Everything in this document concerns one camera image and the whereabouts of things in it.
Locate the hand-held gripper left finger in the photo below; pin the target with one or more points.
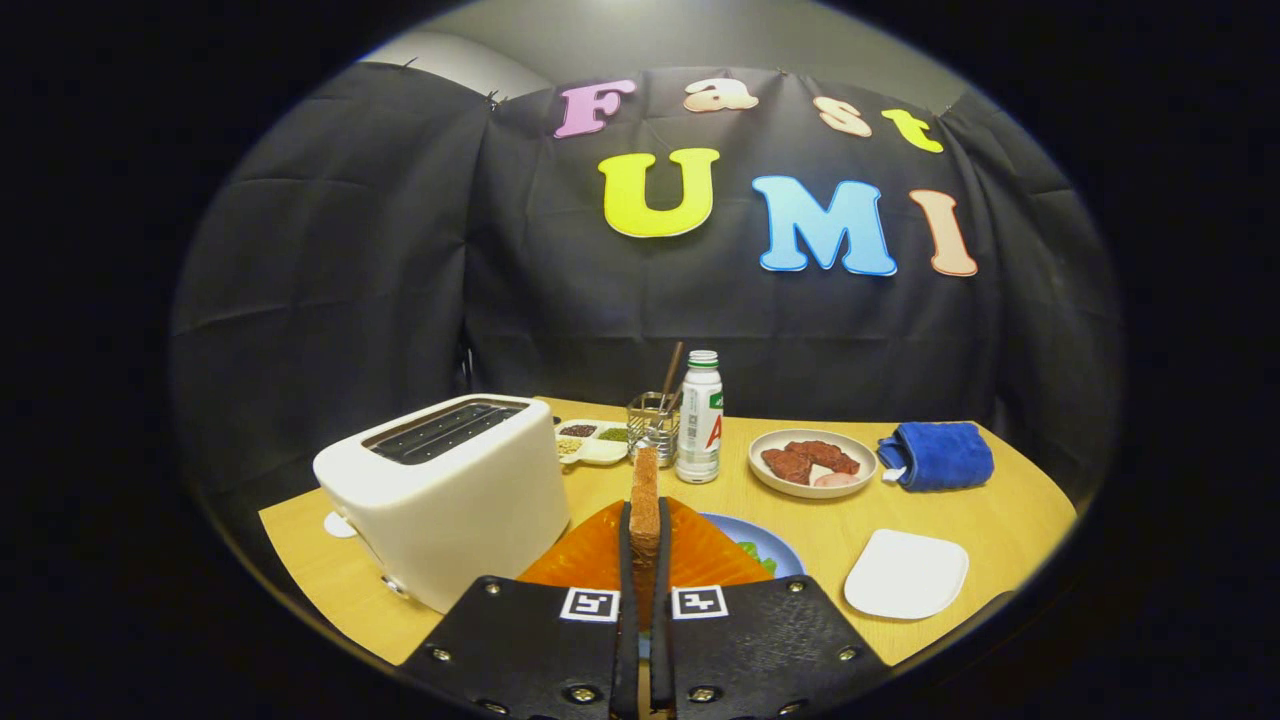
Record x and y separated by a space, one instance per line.
628 650

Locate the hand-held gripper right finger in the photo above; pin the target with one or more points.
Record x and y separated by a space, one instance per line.
661 650

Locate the green lettuce leaf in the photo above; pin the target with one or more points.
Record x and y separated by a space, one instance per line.
760 558

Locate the toasted bread slice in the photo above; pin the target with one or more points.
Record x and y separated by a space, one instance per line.
645 500

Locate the blue round plate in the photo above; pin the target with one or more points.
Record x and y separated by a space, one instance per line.
740 528

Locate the white divided condiment dish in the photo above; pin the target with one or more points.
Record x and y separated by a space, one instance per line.
598 453

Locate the beige round plate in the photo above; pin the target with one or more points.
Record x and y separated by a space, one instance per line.
800 491

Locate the cream white toaster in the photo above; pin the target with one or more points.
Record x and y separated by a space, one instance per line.
460 520

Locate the white plastic drink bottle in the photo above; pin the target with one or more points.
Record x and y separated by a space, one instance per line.
698 440

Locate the brown cooked meat piece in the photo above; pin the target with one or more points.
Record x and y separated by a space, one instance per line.
830 456
785 466

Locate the pink ham slice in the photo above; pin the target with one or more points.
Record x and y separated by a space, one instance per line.
840 481

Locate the white square plate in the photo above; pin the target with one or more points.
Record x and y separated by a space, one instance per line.
905 575

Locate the brown wooden chopstick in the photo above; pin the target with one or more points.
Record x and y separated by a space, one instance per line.
671 375

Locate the blue folded towel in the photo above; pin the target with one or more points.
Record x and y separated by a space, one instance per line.
945 455

